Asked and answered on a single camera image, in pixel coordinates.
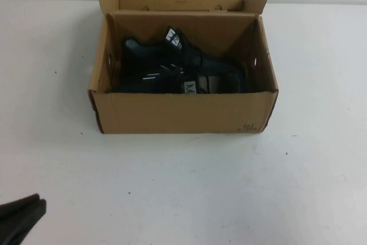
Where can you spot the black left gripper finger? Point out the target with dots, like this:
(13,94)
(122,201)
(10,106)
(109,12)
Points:
(20,206)
(20,225)

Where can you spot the black knit sneaker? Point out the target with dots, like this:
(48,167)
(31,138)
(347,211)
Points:
(229,80)
(137,48)

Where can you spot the brown cardboard shoe box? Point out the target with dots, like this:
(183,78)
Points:
(183,113)

